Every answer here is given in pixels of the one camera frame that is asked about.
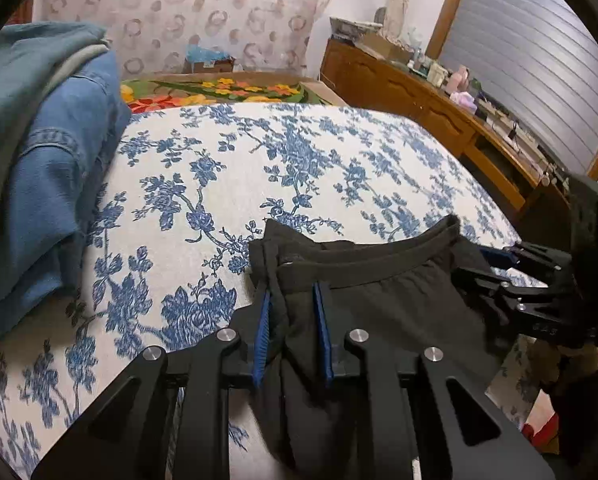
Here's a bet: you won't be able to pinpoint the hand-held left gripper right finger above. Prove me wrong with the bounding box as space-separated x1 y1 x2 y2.
311 280 554 480

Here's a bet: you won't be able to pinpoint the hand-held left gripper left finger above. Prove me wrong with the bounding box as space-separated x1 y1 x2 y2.
32 280 275 480

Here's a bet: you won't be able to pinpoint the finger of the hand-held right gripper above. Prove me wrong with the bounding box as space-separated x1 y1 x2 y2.
479 242 574 274
451 265 550 348

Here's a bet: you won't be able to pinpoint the black pants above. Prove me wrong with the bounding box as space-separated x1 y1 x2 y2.
249 215 524 480

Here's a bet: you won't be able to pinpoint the person's right hand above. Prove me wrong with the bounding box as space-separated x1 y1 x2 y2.
549 344 598 397

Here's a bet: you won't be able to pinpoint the red cloth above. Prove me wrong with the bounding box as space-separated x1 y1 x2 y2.
521 412 560 447

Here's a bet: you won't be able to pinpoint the lilac box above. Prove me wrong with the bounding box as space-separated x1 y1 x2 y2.
451 91 480 112

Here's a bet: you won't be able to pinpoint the blue floral bed sheet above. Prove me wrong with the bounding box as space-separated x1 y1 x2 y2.
0 102 544 480

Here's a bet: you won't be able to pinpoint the wooden cabinet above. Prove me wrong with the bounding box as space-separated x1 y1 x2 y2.
320 37 570 221

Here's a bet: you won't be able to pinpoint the grey window shutter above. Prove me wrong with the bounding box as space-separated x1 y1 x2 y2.
439 0 598 171

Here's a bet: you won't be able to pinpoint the yellow flower blanket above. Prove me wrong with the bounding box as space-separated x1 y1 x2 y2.
119 77 310 114

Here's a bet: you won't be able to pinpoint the blue denim jeans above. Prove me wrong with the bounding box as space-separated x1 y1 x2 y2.
0 50 132 351

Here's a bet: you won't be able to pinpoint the open cardboard box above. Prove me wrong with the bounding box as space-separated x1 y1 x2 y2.
356 30 412 61

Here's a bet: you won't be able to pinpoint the small cardboard box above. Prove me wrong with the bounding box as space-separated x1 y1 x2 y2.
184 57 236 75

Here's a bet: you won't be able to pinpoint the blue plastic bag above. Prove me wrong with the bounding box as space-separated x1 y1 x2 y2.
185 44 230 64

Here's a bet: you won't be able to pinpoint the stack of papers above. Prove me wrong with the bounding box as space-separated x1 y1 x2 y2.
329 16 380 41

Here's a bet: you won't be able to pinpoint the ring patterned curtain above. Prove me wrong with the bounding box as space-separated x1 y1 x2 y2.
34 0 340 81

